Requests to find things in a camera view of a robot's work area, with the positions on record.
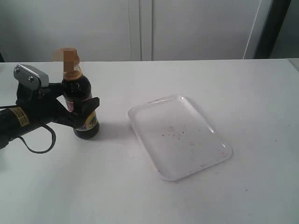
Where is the white plastic tray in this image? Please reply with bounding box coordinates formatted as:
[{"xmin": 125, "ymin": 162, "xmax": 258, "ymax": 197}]
[{"xmin": 128, "ymin": 95, "xmax": 233, "ymax": 182}]

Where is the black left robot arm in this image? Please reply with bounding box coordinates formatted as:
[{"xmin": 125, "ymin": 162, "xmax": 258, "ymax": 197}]
[{"xmin": 0, "ymin": 83, "xmax": 85, "ymax": 154}]

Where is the black vertical post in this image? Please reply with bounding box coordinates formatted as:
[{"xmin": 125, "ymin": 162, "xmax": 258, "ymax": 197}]
[{"xmin": 253, "ymin": 0, "xmax": 291, "ymax": 59}]

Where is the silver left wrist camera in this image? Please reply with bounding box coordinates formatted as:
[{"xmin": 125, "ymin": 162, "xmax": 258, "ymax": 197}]
[{"xmin": 14, "ymin": 64, "xmax": 49, "ymax": 90}]

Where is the soy sauce bottle gold cap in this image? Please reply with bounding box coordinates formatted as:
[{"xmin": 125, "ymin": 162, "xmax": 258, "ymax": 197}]
[{"xmin": 53, "ymin": 48, "xmax": 100, "ymax": 140}]

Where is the white cabinet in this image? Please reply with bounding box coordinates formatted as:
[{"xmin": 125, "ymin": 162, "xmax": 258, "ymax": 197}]
[{"xmin": 0, "ymin": 0, "xmax": 271, "ymax": 62}]

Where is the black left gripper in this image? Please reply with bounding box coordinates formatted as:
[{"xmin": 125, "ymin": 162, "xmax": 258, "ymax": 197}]
[{"xmin": 16, "ymin": 83, "xmax": 100, "ymax": 128}]

